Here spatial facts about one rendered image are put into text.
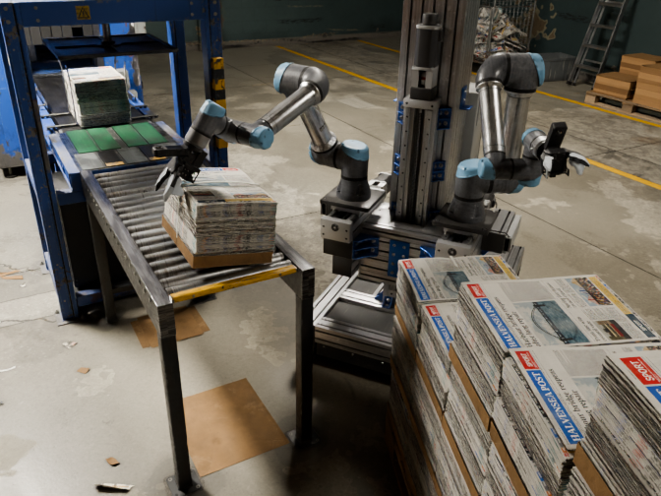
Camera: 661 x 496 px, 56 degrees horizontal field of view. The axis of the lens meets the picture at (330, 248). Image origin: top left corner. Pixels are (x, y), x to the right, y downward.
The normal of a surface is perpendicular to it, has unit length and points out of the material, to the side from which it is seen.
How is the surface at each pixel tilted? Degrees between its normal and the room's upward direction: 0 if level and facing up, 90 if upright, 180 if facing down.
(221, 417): 0
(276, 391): 0
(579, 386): 1
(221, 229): 90
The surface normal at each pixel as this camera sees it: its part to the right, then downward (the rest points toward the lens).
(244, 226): 0.48, 0.41
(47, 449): 0.02, -0.89
